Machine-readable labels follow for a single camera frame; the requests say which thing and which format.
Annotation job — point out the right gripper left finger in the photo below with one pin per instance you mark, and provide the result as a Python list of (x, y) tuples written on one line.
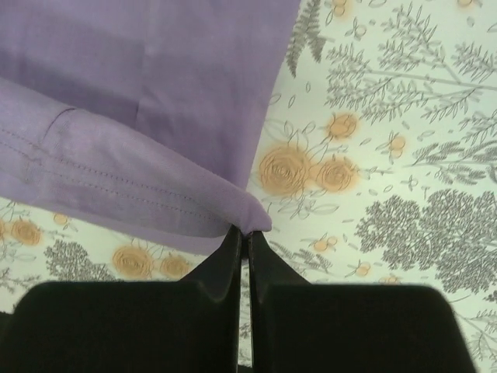
[(190, 325)]

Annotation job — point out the purple t shirt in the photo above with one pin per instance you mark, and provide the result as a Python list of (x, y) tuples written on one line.
[(140, 116)]

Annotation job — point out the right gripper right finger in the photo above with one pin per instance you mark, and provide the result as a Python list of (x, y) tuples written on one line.
[(298, 326)]

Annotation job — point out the floral patterned table mat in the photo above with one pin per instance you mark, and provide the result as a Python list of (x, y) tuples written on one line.
[(376, 165)]

